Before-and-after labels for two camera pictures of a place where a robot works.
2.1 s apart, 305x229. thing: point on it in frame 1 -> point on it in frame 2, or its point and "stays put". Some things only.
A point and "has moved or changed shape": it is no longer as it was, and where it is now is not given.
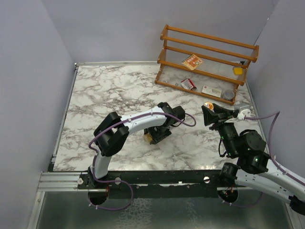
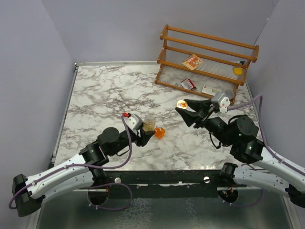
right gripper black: x=209 y=116 -> x=199 y=106
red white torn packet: x=188 y=84 stays put
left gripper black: x=156 y=138 -> x=145 y=136
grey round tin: x=228 y=94 stays put
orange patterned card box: x=192 y=61 stays put
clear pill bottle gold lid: x=147 y=137 has moved or changed shape
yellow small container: x=238 y=70 stays put
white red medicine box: x=211 y=91 stays put
